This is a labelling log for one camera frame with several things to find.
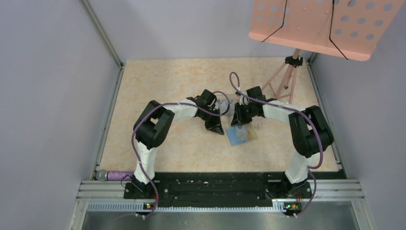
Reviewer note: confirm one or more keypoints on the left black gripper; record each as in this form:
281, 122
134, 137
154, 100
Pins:
215, 126

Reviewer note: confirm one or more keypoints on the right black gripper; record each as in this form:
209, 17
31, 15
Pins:
238, 119

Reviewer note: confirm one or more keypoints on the silver vip card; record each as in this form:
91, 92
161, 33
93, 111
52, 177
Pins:
223, 105
241, 133

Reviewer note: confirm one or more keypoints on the clear plastic card tray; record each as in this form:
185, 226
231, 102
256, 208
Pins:
233, 100

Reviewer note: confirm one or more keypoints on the purple glitter microphone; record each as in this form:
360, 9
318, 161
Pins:
104, 175

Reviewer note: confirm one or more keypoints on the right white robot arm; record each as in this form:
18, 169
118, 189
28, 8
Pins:
310, 132

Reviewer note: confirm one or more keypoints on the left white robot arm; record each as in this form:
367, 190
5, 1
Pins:
152, 128

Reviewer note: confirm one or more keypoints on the pink tripod stand legs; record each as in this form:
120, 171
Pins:
287, 85

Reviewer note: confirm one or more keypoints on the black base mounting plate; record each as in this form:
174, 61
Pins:
217, 189

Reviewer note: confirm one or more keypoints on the pink music stand desk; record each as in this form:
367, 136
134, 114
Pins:
343, 28

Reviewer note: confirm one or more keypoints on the aluminium frame rail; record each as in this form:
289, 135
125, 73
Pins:
337, 205

